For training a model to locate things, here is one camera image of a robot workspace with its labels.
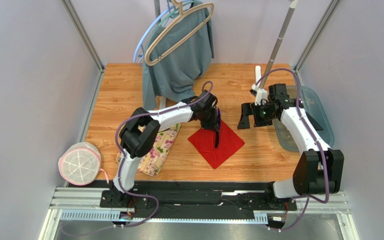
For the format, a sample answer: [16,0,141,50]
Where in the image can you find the floral melamine tray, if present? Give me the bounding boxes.
[116,122,182,177]

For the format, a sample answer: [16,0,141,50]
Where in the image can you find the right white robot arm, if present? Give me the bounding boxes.
[237,84,344,203]

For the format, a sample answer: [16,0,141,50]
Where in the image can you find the light blue clothes hanger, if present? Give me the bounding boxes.
[133,0,208,66]

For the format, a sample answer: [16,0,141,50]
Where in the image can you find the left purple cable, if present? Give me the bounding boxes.
[112,80,215,229]

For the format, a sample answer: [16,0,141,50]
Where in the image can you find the green clothes hanger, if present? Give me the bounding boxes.
[157,0,195,27]

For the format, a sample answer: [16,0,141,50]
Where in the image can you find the grey-green hanging shirt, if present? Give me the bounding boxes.
[142,8,215,111]

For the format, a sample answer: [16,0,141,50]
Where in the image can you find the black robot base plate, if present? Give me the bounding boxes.
[99,180,298,220]

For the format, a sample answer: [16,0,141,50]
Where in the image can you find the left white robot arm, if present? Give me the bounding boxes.
[113,90,221,194]

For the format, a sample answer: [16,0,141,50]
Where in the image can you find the transparent grey plastic tray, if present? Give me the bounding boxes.
[273,86,335,152]

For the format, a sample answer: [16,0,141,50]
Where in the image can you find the red paper napkin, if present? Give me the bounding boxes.
[187,119,246,170]

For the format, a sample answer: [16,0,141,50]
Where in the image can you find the aluminium frame rail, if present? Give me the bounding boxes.
[39,181,359,240]

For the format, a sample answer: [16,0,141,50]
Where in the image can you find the beige clothes hanger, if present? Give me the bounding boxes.
[144,0,215,67]

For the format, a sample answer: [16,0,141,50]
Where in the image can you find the white garment rack stand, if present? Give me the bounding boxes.
[251,0,299,107]

